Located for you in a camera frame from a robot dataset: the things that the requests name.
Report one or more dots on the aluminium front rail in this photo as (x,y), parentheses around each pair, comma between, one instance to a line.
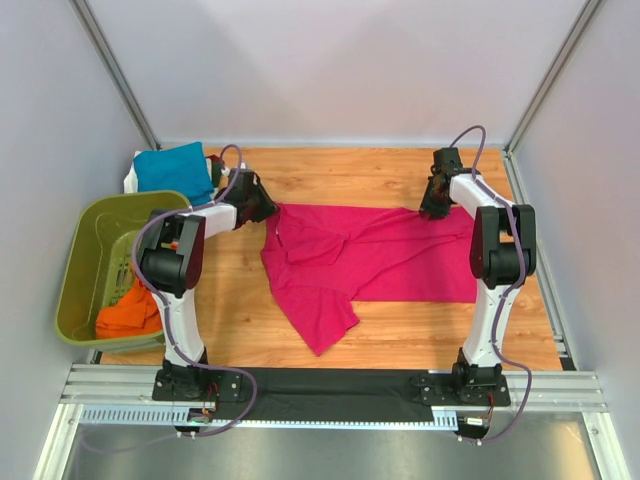
(551,391)

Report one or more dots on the folded dark green t shirt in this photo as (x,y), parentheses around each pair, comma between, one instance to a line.
(216,173)

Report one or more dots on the slotted grey cable duct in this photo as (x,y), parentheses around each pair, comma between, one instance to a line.
(94,415)

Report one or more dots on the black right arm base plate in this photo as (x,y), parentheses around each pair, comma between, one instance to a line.
(443,389)

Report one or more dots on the folded blue t shirt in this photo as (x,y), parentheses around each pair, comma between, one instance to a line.
(182,169)

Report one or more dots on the right aluminium corner post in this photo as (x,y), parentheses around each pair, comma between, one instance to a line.
(568,47)

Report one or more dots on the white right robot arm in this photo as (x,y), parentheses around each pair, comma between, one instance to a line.
(503,254)

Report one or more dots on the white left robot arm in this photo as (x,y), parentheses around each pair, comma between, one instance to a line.
(169,258)

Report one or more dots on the left aluminium corner post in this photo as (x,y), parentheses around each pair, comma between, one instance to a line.
(97,36)

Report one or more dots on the magenta pink t shirt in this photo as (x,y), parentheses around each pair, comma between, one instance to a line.
(320,259)

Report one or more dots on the olive green plastic basket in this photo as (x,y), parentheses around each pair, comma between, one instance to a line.
(99,273)

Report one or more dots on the black cloth strip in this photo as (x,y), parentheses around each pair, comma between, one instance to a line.
(338,395)

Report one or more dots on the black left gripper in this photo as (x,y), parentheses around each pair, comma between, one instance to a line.
(268,205)

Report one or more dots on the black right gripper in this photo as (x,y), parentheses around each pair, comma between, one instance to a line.
(426,208)

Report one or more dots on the folded white t shirt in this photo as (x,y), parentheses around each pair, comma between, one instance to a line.
(130,182)

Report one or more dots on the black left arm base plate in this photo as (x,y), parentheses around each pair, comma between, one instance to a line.
(182,384)

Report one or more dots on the orange t shirt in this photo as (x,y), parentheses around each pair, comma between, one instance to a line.
(135,314)

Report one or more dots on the aluminium corner post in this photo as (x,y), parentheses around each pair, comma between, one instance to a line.
(568,47)
(97,36)

